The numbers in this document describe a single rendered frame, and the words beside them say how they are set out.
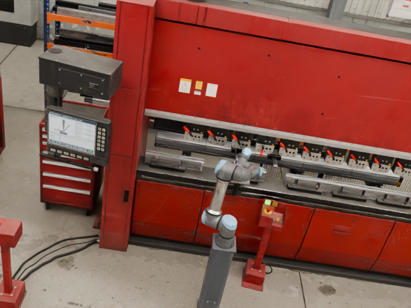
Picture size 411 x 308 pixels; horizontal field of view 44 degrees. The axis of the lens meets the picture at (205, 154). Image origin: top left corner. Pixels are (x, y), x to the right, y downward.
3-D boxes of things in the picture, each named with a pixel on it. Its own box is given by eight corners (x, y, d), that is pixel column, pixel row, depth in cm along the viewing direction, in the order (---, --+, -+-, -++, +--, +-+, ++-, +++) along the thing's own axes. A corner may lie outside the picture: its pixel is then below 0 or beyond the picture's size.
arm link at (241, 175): (251, 172, 349) (265, 165, 395) (236, 166, 352) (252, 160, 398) (245, 187, 351) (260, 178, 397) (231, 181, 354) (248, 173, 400)
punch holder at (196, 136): (183, 139, 419) (186, 122, 410) (184, 134, 426) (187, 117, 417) (201, 142, 419) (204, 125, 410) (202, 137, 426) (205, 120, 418)
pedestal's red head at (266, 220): (257, 226, 422) (262, 209, 413) (259, 214, 436) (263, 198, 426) (281, 231, 421) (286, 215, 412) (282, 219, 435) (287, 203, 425)
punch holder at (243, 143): (230, 147, 421) (235, 130, 412) (230, 142, 428) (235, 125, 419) (248, 150, 421) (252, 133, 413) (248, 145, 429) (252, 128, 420)
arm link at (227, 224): (230, 240, 370) (234, 227, 363) (214, 233, 374) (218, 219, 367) (236, 231, 380) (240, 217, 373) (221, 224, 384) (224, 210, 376)
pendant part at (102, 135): (46, 151, 361) (46, 107, 342) (54, 143, 372) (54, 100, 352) (106, 167, 357) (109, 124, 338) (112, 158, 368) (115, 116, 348)
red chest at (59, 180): (40, 212, 487) (38, 124, 433) (55, 182, 530) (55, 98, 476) (91, 220, 490) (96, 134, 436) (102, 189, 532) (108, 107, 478)
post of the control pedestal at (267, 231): (252, 269, 456) (266, 223, 426) (253, 264, 460) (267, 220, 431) (259, 270, 455) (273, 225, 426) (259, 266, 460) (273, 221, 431)
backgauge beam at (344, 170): (154, 146, 456) (155, 137, 451) (156, 139, 468) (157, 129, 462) (399, 187, 468) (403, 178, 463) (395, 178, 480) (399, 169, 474)
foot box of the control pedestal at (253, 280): (240, 286, 452) (243, 277, 445) (243, 266, 473) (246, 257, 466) (262, 291, 451) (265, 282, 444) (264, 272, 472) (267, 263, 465)
